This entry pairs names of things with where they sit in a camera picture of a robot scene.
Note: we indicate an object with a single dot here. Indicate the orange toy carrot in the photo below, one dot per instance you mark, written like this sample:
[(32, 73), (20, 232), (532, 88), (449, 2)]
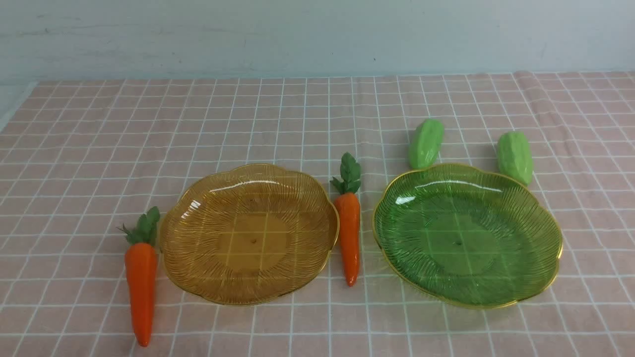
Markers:
[(141, 265), (349, 212)]

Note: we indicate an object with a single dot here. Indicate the green toy gourd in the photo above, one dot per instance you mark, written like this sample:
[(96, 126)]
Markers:
[(514, 157), (425, 144)]

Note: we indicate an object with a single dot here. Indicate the amber plastic plate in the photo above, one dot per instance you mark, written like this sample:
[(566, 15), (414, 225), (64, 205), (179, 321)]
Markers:
[(248, 235)]

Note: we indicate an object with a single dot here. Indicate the green plastic plate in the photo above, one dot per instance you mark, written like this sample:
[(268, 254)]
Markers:
[(472, 238)]

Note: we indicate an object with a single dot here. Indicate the pink checkered tablecloth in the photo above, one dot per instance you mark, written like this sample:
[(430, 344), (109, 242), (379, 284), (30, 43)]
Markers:
[(78, 159)]

